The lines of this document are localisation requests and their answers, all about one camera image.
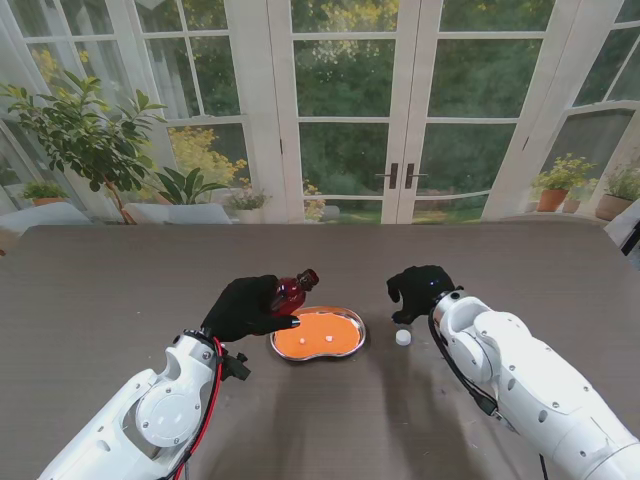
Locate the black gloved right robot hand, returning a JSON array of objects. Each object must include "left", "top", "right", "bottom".
[{"left": 386, "top": 264, "right": 457, "bottom": 326}]

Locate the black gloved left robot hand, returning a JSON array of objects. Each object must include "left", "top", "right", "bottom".
[{"left": 200, "top": 274, "right": 301, "bottom": 344}]

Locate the red transparent sample bottle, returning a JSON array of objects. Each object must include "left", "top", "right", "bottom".
[{"left": 272, "top": 268, "right": 321, "bottom": 316}]

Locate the steel kidney-shaped tray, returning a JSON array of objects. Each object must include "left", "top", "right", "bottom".
[{"left": 269, "top": 305, "right": 366, "bottom": 363}]

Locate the orange tray liner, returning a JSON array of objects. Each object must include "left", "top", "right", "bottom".
[{"left": 274, "top": 309, "right": 362, "bottom": 359}]

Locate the printed garden window backdrop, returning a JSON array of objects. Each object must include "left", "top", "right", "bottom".
[{"left": 0, "top": 0, "right": 640, "bottom": 227}]

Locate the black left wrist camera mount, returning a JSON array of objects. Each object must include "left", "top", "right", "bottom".
[{"left": 219, "top": 349, "right": 251, "bottom": 382}]

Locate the red left arm cable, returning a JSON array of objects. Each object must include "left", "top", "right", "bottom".
[{"left": 172, "top": 337, "right": 224, "bottom": 480}]

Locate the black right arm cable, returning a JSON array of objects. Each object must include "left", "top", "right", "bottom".
[{"left": 427, "top": 307, "right": 549, "bottom": 480}]

